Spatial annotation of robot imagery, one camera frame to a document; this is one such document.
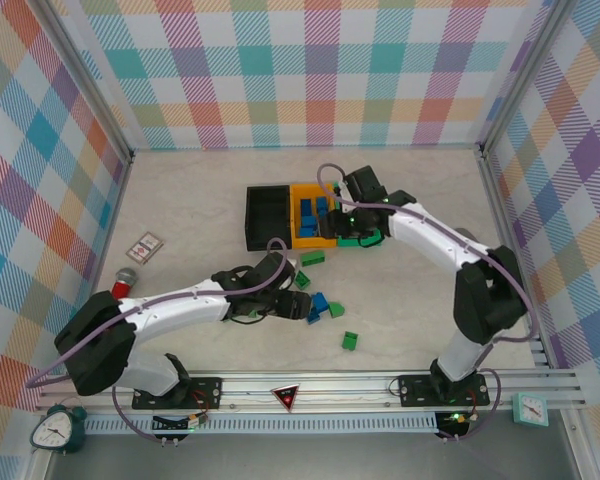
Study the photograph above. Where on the black plastic bin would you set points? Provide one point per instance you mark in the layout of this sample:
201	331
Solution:
267	220

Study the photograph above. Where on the blue lego brick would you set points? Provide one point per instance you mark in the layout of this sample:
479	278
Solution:
314	317
321	205
306	206
320	301
307	232
308	221

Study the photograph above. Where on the grey oblong object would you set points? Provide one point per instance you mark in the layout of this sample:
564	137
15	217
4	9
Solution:
464	233

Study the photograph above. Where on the playing card box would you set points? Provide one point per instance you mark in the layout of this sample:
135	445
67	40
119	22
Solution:
144	247

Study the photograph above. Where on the red toy microphone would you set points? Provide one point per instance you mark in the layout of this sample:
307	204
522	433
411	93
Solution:
125	280

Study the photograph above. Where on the red triangle emblem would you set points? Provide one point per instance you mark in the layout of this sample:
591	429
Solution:
285	397

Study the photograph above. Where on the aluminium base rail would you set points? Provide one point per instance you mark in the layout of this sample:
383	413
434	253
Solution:
340	387

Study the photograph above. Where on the dark teal alarm clock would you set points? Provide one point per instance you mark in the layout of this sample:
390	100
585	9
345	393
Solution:
55	432

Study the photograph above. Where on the yellow plastic bin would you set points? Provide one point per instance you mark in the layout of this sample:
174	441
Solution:
296	242

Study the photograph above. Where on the small black connector board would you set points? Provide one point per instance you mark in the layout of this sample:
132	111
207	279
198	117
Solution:
175	425
452	422

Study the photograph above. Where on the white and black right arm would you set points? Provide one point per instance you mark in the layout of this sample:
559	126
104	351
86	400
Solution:
430	235

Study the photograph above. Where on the green plastic bin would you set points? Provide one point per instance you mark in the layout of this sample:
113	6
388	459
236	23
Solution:
350	242

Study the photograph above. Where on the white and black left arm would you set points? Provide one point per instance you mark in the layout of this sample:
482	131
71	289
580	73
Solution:
180	305

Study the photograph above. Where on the teal square clock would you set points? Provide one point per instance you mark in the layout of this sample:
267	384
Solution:
529	409

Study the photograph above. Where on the aluminium frame post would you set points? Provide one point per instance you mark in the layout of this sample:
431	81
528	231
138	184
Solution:
525	75
87	85

